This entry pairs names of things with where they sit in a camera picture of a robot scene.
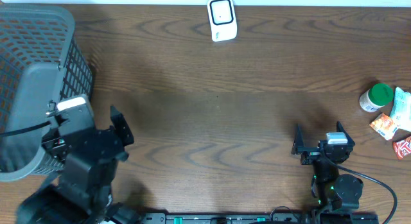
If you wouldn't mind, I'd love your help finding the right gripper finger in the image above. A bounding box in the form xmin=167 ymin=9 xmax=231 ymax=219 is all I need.
xmin=291 ymin=125 xmax=305 ymax=155
xmin=336 ymin=121 xmax=352 ymax=141

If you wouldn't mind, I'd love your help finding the small orange tissue pack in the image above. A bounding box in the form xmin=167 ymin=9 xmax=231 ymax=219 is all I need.
xmin=369 ymin=113 xmax=399 ymax=141

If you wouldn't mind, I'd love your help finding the green lid jar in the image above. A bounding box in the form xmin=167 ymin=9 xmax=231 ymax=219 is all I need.
xmin=359 ymin=83 xmax=394 ymax=112

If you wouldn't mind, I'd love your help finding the orange Top chocolate bar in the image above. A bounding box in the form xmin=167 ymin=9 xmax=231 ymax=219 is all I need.
xmin=392 ymin=136 xmax=411 ymax=160

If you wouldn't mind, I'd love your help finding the light blue wipes packet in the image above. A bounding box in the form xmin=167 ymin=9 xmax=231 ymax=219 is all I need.
xmin=390 ymin=87 xmax=410 ymax=132

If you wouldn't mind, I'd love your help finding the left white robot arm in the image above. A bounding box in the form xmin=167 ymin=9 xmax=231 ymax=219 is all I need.
xmin=16 ymin=104 xmax=142 ymax=223

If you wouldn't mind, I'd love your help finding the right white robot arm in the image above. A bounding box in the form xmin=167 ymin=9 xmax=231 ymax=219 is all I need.
xmin=291 ymin=122 xmax=363 ymax=222

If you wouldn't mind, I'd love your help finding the grey plastic shopping basket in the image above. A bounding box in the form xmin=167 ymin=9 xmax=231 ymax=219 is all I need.
xmin=1 ymin=4 xmax=94 ymax=182

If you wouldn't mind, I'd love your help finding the right black camera cable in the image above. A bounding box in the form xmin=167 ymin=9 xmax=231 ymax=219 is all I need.
xmin=320 ymin=153 xmax=398 ymax=224

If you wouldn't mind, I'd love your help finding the black camera cable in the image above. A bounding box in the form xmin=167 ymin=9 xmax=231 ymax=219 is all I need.
xmin=320 ymin=153 xmax=398 ymax=224
xmin=0 ymin=120 xmax=52 ymax=137

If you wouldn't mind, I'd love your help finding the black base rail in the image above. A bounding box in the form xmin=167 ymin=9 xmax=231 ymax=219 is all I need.
xmin=137 ymin=211 xmax=379 ymax=224

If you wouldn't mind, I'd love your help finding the left black camera cable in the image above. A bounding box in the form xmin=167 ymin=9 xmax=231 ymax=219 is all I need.
xmin=0 ymin=120 xmax=52 ymax=137

